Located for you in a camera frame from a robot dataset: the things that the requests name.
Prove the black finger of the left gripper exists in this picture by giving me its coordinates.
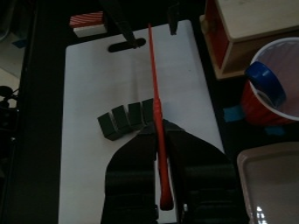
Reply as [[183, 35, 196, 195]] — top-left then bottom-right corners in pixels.
[[167, 0, 181, 36], [97, 0, 140, 49]]

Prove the white cutting board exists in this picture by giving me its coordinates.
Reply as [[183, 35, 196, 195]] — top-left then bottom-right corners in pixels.
[[57, 19, 227, 224]]

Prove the blue tape mark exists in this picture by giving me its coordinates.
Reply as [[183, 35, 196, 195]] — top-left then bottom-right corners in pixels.
[[223, 105, 247, 123], [264, 125, 287, 137]]

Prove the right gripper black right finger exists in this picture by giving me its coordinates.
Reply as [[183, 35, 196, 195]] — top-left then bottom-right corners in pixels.
[[162, 118, 251, 224]]

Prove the wooden box with red inside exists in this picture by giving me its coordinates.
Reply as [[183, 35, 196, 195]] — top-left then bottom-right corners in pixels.
[[199, 0, 299, 81]]

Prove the black gear stand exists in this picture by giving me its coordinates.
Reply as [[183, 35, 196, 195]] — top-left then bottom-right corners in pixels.
[[0, 85, 21, 141]]

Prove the red toy knife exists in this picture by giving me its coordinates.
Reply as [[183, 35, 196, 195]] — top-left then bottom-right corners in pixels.
[[145, 23, 175, 212]]

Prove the salmon nigiri toy block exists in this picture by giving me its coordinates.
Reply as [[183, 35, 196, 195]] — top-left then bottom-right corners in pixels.
[[68, 11, 108, 39]]

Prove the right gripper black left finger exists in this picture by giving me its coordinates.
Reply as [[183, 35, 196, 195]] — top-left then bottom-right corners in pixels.
[[98, 124, 160, 224]]

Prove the red plastic cup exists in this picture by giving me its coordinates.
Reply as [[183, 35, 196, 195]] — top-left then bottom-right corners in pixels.
[[239, 37, 299, 127]]

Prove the beige plastic plate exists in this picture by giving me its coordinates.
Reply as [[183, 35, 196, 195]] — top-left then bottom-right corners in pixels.
[[236, 141, 299, 224]]

